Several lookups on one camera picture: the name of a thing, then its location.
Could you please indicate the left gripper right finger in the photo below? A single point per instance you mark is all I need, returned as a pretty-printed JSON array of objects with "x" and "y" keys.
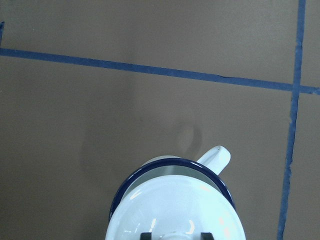
[{"x": 206, "y": 236}]

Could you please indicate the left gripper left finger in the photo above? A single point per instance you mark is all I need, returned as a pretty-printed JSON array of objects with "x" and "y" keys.
[{"x": 146, "y": 236}]

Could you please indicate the white mug lid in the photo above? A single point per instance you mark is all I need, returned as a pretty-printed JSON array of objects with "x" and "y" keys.
[{"x": 175, "y": 207}]

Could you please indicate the white enamel mug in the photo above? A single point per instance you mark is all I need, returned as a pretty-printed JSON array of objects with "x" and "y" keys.
[{"x": 207, "y": 169}]

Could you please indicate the brown paper table mat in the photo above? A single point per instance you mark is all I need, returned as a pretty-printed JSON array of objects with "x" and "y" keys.
[{"x": 92, "y": 89}]

